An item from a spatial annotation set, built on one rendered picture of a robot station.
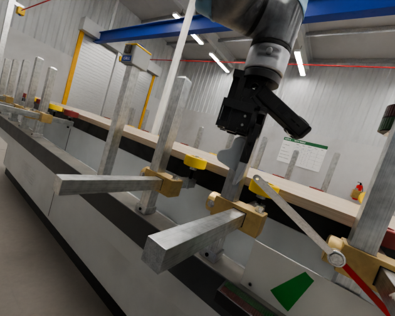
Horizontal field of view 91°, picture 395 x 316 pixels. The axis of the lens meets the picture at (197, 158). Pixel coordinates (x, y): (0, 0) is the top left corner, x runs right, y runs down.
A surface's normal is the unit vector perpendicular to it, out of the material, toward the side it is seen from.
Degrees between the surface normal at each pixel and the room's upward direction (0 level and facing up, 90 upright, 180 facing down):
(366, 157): 90
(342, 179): 90
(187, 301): 90
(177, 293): 90
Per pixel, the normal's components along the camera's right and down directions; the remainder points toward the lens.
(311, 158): -0.57, -0.11
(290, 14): 0.19, 0.15
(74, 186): 0.79, 0.29
